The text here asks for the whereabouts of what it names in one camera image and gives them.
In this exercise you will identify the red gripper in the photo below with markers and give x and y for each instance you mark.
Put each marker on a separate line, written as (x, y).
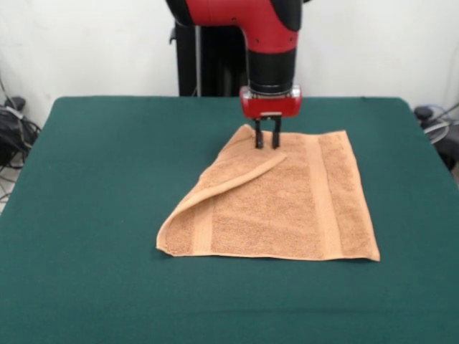
(270, 107)

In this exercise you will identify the orange terry towel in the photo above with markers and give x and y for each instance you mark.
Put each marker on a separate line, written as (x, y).
(272, 208)

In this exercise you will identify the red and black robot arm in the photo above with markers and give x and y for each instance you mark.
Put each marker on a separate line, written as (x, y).
(265, 36)

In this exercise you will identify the dark green table cloth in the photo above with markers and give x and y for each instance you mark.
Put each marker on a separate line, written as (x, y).
(107, 286)

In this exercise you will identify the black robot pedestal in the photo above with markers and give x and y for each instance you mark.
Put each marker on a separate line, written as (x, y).
(211, 61)

